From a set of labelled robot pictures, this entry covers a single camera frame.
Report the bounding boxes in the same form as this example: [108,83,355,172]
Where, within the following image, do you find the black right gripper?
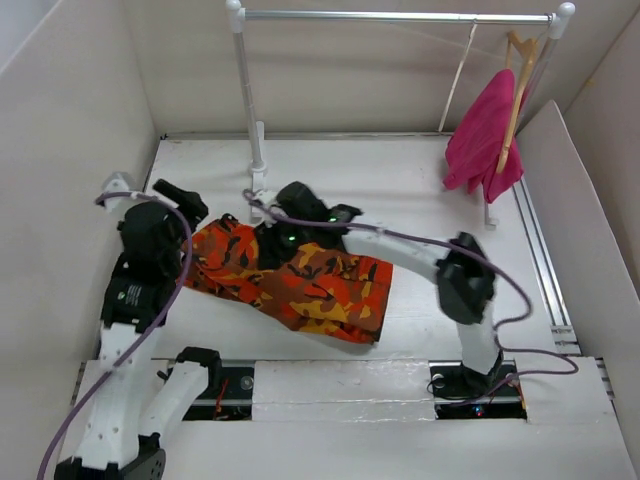
[252,211,312,270]

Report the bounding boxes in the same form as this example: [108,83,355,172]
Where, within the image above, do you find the orange camouflage trousers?
[185,214,393,345]

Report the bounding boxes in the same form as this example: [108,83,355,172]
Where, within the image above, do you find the white plastic hanger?
[437,23,478,134]

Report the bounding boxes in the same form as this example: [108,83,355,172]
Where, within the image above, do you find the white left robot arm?
[51,172,223,479]

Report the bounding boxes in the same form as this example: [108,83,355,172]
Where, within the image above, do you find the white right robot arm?
[243,182,503,396]

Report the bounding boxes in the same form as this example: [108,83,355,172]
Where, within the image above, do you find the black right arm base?
[426,360,527,421]

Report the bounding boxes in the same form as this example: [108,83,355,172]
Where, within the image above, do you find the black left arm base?
[183,364,255,422]

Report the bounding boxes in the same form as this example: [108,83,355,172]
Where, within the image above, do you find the wooden hanger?
[495,30,537,174]

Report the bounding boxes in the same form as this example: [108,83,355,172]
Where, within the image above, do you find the white metal clothes rack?
[225,0,577,229]

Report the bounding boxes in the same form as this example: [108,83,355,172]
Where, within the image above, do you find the pink garment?
[443,69,524,204]

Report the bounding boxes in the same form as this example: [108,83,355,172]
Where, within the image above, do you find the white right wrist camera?
[249,199,287,225]

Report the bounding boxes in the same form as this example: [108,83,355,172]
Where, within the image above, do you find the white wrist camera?
[102,171,135,193]
[249,199,287,225]

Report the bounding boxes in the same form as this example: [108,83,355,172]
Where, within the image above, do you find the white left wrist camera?
[102,171,135,193]

